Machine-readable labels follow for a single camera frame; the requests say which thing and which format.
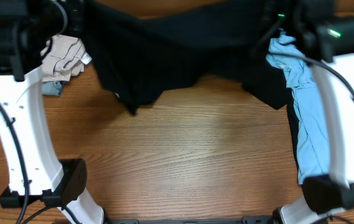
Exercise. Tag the folded beige garment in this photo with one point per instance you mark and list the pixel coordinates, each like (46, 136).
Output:
(66, 59)

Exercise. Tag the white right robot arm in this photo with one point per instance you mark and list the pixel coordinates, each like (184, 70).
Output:
(327, 44)

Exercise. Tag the black t-shirt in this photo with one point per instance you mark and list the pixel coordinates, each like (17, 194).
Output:
(140, 59)

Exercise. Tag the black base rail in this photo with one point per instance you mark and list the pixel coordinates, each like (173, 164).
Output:
(244, 220)

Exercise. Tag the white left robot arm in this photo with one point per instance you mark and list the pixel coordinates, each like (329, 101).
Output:
(35, 171)

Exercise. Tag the black garment under blue shirt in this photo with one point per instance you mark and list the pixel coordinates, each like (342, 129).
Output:
(294, 128)

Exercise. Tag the light blue t-shirt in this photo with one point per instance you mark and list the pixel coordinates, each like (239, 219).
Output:
(313, 150)

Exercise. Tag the folded light blue jeans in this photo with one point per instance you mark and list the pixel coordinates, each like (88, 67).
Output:
(53, 88)

